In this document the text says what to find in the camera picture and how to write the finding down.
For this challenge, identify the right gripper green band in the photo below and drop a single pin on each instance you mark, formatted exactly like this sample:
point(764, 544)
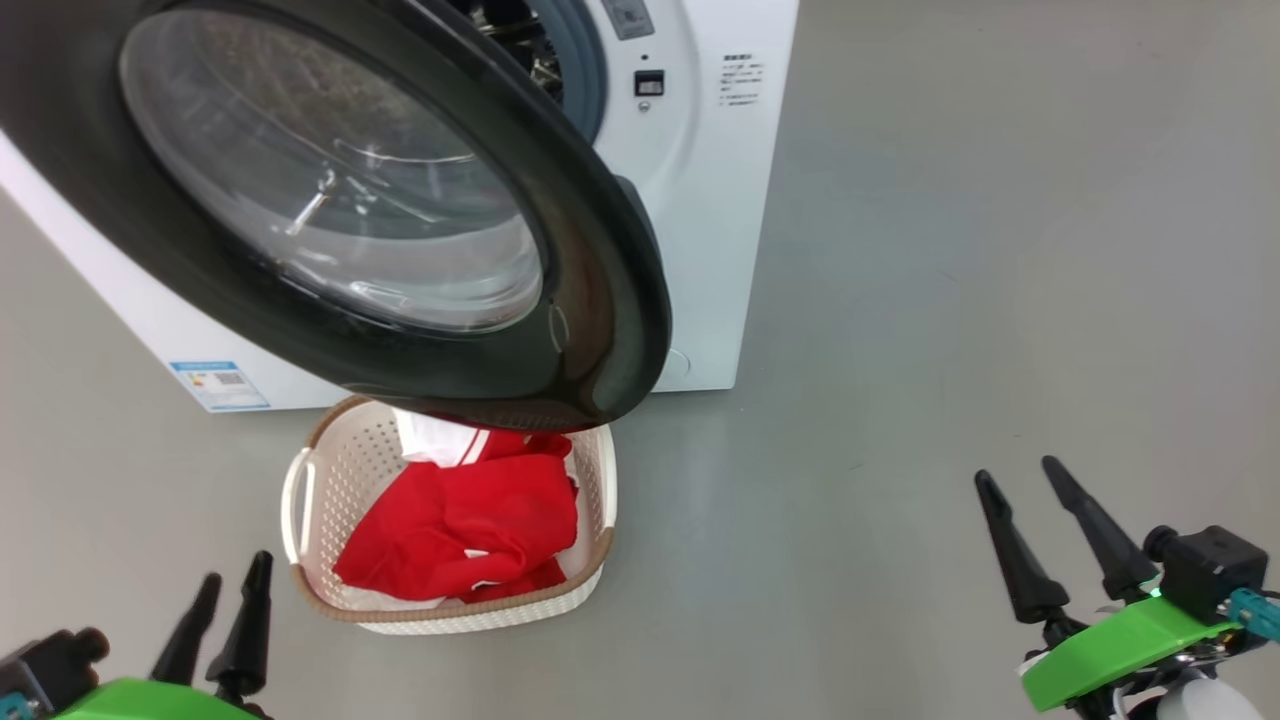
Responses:
point(1120, 650)

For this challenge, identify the black door lock socket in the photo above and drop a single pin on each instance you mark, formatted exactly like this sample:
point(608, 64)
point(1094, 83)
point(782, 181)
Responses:
point(649, 84)

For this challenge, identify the grey rubber door seal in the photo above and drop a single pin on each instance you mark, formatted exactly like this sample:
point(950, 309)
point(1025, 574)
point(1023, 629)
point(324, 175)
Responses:
point(588, 60)

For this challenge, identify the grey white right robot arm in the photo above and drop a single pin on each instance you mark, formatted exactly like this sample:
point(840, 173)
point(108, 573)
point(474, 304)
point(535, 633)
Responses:
point(1210, 705)

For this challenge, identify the blue energy label sticker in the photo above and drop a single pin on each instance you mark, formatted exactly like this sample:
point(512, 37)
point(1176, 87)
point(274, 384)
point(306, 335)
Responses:
point(220, 387)

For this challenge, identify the red white striped garment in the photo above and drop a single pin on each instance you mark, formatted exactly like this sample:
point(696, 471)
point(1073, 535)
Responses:
point(470, 510)

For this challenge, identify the cream perforated laundry basket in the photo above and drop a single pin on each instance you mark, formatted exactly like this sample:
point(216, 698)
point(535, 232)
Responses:
point(340, 470)

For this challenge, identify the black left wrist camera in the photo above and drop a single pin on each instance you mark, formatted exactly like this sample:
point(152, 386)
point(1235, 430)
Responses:
point(50, 670)

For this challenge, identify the round dark washing machine door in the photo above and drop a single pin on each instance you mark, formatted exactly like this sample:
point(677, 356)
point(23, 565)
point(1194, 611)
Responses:
point(580, 300)

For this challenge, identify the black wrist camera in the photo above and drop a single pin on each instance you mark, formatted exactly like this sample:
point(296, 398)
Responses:
point(50, 670)
point(1205, 570)

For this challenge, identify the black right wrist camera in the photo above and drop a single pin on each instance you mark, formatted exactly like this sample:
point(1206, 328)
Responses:
point(1205, 570)

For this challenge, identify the white front-load washing machine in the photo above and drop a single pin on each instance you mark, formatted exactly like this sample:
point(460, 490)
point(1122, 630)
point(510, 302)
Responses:
point(700, 250)

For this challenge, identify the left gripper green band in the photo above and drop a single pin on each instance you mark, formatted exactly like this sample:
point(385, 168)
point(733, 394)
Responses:
point(150, 702)

